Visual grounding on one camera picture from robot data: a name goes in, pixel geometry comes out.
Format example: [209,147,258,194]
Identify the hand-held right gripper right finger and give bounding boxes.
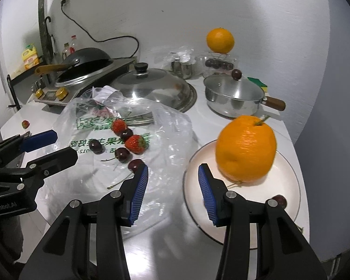
[198,163,329,280]

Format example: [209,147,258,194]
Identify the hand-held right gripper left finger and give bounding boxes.
[19,163,149,280]

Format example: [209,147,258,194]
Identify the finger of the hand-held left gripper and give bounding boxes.
[0,130,58,168]
[26,147,79,182]

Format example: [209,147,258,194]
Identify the large orange with stem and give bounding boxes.
[215,115,278,183]

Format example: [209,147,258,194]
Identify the clear plastic bag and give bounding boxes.
[51,85,203,231]

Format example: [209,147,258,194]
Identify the white plate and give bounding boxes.
[182,139,302,250]

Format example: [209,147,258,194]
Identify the black rack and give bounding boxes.
[6,55,52,112]

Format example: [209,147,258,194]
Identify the steel induction cooker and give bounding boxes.
[32,57,136,107]

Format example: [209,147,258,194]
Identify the white paper slip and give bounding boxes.
[91,86,121,100]

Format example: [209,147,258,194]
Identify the yellow detergent bottle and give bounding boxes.
[21,43,41,71]

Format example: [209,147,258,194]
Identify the small steel pot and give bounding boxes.
[204,74,287,119]

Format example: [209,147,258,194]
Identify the black wok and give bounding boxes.
[35,47,114,87]

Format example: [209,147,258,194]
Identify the black umbrella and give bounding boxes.
[44,16,57,62]

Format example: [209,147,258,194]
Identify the steel lid black knob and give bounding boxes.
[109,62,198,113]

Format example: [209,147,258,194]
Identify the pot lid brown knob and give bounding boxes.
[204,69,265,101]

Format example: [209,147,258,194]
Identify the grey vertical pipe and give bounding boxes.
[38,0,52,62]

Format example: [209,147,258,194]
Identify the green yellow sponge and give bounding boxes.
[247,76,269,90]

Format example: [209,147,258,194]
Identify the steel mug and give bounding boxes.
[171,58,198,80]

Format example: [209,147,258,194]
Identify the clear container of cherries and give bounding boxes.
[202,52,240,74]

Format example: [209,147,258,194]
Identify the crumpled clear plastic wrap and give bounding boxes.
[151,45,199,65]

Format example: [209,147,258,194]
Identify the small round orange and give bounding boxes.
[206,27,235,55]

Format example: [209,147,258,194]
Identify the black cooker cable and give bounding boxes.
[61,1,140,59]

